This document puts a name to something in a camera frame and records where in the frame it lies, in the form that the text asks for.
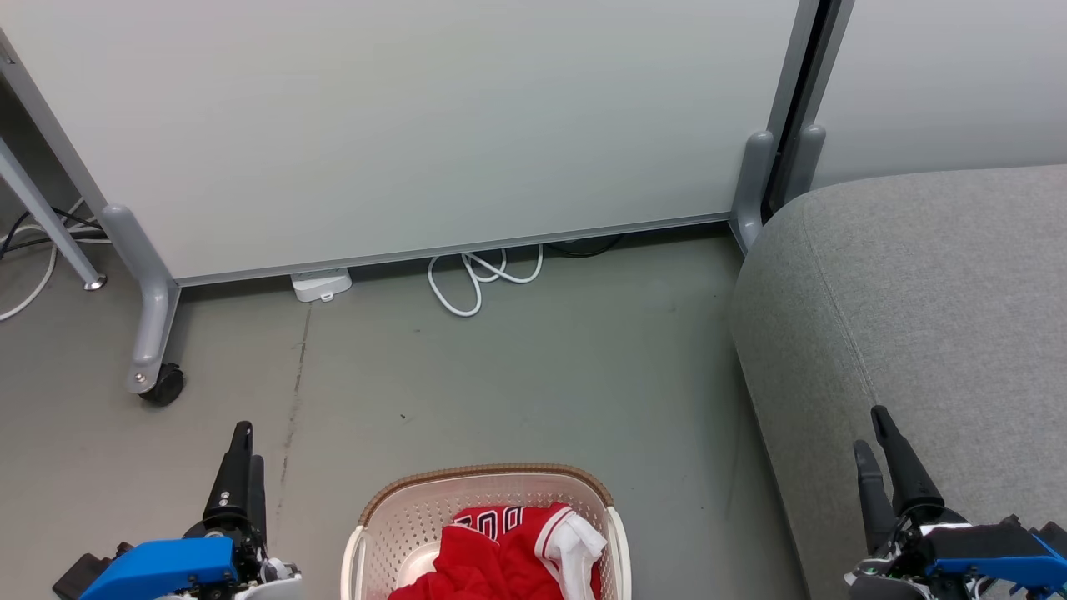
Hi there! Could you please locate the large white partition panel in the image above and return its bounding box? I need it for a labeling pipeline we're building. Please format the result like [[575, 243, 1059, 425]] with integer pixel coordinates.
[[0, 0, 824, 289]]

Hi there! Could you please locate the long white cable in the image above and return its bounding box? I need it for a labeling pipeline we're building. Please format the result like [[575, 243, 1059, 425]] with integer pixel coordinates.
[[0, 198, 111, 323]]

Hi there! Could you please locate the thin black cable bundle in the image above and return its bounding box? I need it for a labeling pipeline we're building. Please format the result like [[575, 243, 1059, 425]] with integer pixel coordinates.
[[0, 207, 109, 261]]

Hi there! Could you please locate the small white partition panel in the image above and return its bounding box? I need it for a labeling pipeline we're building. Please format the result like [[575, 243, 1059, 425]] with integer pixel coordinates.
[[810, 0, 1067, 190]]

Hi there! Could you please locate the black floor cable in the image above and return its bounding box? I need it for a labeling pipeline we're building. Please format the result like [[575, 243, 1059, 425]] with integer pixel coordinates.
[[546, 234, 626, 258]]

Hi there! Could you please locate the red white sports jersey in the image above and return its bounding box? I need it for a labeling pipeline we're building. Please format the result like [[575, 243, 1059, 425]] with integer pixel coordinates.
[[388, 502, 609, 600]]

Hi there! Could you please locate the grey partition leg with caster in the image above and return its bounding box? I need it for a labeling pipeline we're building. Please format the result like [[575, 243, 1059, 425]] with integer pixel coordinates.
[[99, 203, 181, 395]]

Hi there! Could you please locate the grey metal table leg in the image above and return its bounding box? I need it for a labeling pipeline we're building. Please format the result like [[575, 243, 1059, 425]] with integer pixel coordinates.
[[0, 136, 108, 292]]

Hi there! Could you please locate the white power strip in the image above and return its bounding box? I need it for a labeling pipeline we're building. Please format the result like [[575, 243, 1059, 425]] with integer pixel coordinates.
[[290, 267, 353, 303]]

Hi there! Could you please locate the looped white cable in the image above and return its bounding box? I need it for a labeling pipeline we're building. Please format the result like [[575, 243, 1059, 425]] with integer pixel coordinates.
[[427, 244, 545, 318]]

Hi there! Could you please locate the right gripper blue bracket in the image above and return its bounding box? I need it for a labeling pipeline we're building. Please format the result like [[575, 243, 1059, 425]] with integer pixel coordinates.
[[845, 406, 1067, 600]]

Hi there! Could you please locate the grey fabric sofa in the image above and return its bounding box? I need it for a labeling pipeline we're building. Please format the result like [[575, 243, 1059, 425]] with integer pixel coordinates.
[[729, 164, 1067, 600]]

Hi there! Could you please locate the cream perforated laundry basket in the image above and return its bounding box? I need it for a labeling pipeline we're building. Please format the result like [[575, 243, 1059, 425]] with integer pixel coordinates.
[[340, 463, 632, 600]]

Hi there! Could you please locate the black caster wheel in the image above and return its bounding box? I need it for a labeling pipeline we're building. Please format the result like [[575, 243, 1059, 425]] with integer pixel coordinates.
[[138, 363, 186, 408]]

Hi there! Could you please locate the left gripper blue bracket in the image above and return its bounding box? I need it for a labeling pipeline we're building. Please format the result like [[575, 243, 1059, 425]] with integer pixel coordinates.
[[52, 421, 302, 600]]

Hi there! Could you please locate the short grey partition leg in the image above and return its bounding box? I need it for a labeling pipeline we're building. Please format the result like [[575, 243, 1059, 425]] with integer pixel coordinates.
[[729, 129, 777, 253], [782, 124, 827, 207]]

